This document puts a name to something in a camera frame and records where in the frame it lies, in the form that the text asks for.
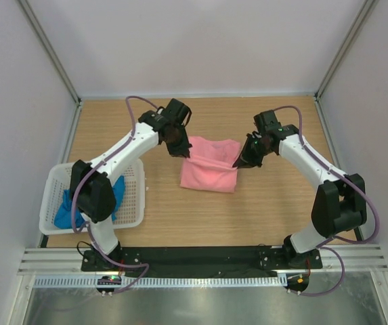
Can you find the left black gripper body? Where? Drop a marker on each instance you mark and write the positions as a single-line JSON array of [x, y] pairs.
[[179, 137]]

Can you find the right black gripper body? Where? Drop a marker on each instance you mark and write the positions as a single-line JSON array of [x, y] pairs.
[[259, 150]]

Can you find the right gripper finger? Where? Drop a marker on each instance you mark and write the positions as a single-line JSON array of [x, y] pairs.
[[242, 164], [248, 152]]

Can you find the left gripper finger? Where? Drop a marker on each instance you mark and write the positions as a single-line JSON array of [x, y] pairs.
[[177, 153], [185, 151]]

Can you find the pink t shirt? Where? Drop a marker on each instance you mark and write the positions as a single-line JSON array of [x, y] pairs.
[[210, 165]]

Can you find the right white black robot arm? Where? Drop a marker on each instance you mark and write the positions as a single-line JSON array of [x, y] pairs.
[[339, 205]]

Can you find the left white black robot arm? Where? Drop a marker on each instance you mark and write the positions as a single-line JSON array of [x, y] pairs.
[[91, 183]]

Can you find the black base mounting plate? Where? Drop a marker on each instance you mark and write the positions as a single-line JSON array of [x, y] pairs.
[[217, 261]]

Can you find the white perforated plastic basket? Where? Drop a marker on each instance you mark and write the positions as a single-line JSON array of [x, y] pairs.
[[129, 215]]

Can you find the blue t shirt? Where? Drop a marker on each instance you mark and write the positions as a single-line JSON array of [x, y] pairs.
[[62, 219]]

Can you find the white slotted cable duct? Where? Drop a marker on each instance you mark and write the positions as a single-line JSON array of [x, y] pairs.
[[100, 281]]

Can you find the right aluminium frame post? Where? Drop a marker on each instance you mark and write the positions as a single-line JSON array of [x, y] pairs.
[[351, 36]]

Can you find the aluminium frame post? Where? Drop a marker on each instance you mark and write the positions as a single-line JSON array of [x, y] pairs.
[[351, 36], [48, 48]]

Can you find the left aluminium frame post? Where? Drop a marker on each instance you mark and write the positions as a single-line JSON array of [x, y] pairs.
[[48, 48]]

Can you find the aluminium front rail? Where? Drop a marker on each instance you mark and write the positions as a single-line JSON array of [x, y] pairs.
[[356, 258]]

